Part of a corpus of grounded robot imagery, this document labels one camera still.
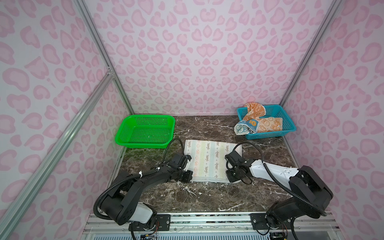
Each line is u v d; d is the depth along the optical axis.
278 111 1.13
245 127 0.98
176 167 0.70
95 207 0.40
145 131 1.10
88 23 0.73
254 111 1.10
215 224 0.74
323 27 0.75
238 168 0.68
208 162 0.93
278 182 0.47
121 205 0.43
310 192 0.43
